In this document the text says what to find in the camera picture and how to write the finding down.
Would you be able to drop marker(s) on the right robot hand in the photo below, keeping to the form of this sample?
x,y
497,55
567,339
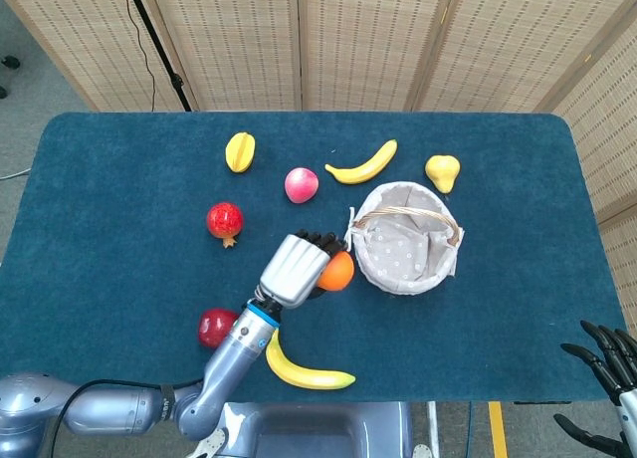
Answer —
x,y
609,378

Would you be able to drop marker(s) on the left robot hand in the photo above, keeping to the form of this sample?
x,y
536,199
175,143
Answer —
x,y
298,271

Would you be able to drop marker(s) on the orange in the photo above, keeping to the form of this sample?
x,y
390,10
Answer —
x,y
337,274

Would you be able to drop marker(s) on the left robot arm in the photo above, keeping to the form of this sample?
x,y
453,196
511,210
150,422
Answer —
x,y
124,403

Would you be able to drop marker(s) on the cloth-lined wicker basket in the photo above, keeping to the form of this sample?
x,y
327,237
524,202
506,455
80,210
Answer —
x,y
405,239

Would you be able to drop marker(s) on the pink peach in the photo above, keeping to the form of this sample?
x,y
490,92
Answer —
x,y
301,184

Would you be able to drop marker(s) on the red pomegranate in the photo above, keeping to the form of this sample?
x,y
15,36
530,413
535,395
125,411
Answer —
x,y
225,221

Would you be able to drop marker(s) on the dark red apple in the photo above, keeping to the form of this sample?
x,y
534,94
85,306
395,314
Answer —
x,y
214,327

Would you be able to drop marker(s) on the large yellow banana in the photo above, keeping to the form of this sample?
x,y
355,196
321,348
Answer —
x,y
303,374

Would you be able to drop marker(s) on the small yellow banana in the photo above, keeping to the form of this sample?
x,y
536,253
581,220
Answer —
x,y
365,167

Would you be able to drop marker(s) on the yellow starfruit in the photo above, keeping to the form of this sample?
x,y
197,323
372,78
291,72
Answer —
x,y
240,153

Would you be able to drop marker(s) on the robot torso base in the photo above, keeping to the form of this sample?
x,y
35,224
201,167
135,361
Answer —
x,y
318,429

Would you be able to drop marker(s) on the yellow pear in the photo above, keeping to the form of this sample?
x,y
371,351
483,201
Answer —
x,y
442,172

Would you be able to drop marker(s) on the blue table mat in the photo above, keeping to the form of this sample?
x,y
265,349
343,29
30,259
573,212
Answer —
x,y
124,259

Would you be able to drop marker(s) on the black tripod stand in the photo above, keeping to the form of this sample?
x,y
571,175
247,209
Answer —
x,y
159,50

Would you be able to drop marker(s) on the black caster wheel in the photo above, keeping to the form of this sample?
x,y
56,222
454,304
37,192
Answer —
x,y
10,62

